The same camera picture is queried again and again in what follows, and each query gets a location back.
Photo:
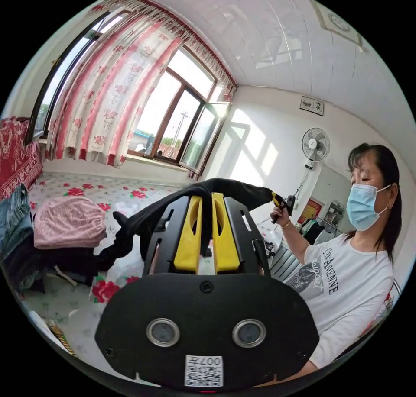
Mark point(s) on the square ceiling lamp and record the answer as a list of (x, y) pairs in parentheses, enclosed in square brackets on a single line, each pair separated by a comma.
[(338, 22)]

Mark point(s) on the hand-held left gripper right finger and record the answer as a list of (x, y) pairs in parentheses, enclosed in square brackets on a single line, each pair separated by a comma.
[(227, 241)]

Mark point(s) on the person's right hand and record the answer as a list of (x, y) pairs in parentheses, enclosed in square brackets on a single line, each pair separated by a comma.
[(281, 217)]

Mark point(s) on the brown framed window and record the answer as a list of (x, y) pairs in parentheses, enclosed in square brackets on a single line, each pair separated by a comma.
[(169, 117)]

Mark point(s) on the bed with floral sheet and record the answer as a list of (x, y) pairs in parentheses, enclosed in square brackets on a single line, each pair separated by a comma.
[(65, 306)]

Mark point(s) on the person's right forearm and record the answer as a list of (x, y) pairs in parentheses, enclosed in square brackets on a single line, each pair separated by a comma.
[(295, 241)]

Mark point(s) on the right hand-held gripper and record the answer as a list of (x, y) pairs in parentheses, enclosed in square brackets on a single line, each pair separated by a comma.
[(287, 205)]

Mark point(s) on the white wall fan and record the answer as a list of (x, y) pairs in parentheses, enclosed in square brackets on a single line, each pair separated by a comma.
[(315, 145)]

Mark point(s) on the red patterned blanket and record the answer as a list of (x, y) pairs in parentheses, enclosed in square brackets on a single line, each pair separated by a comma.
[(16, 156)]

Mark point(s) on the black long sleeve shirt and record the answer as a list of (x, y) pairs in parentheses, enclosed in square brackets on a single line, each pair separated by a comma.
[(152, 218)]

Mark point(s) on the pile of clothes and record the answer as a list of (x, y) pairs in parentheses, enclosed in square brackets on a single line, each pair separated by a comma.
[(65, 221)]

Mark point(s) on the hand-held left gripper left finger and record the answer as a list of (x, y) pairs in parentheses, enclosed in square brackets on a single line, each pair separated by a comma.
[(187, 241)]

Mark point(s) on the pink floral curtain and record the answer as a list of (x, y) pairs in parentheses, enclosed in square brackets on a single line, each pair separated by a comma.
[(110, 88)]

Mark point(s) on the white shelf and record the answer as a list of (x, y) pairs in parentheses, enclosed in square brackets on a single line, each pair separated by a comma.
[(334, 212)]

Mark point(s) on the person's body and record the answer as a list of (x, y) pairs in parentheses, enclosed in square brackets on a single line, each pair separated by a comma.
[(351, 273)]

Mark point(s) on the person's left forearm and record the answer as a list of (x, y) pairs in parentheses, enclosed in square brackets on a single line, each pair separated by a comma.
[(312, 367)]

